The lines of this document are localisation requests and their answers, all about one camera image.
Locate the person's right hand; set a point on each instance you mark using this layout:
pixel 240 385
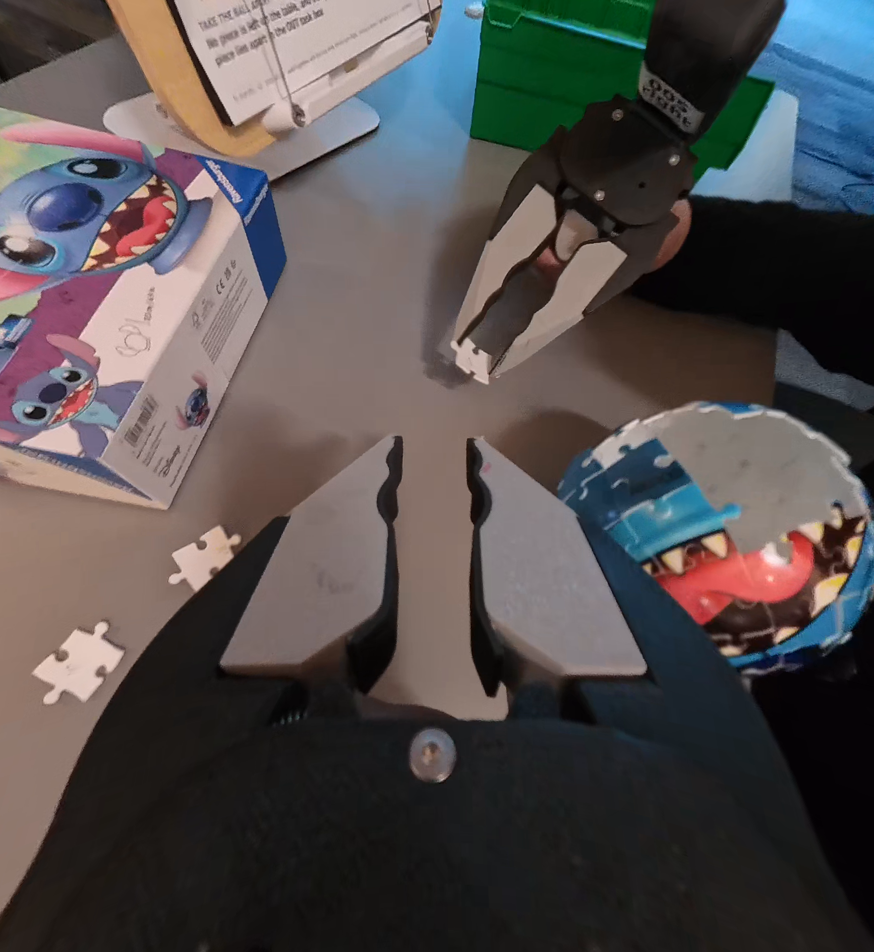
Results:
pixel 676 234

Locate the green plastic bin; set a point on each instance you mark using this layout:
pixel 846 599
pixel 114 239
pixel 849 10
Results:
pixel 541 82

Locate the person's dark clothing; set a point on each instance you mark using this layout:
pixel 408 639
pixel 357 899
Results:
pixel 853 744

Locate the blue puzzle ball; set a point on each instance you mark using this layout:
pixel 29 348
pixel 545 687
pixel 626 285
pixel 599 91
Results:
pixel 734 476

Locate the white puzzle piece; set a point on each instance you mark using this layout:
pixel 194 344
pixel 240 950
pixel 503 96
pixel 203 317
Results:
pixel 199 558
pixel 80 662
pixel 470 362

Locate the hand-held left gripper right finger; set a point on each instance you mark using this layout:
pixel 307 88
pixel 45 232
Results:
pixel 548 587

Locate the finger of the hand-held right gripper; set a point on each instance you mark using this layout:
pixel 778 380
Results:
pixel 578 282
pixel 515 238

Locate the cartoon printed puzzle box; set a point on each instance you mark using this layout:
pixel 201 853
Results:
pixel 109 297

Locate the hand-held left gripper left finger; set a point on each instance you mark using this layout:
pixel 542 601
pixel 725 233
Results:
pixel 310 573

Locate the person's right forearm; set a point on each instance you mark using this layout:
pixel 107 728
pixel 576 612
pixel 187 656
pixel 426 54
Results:
pixel 794 282

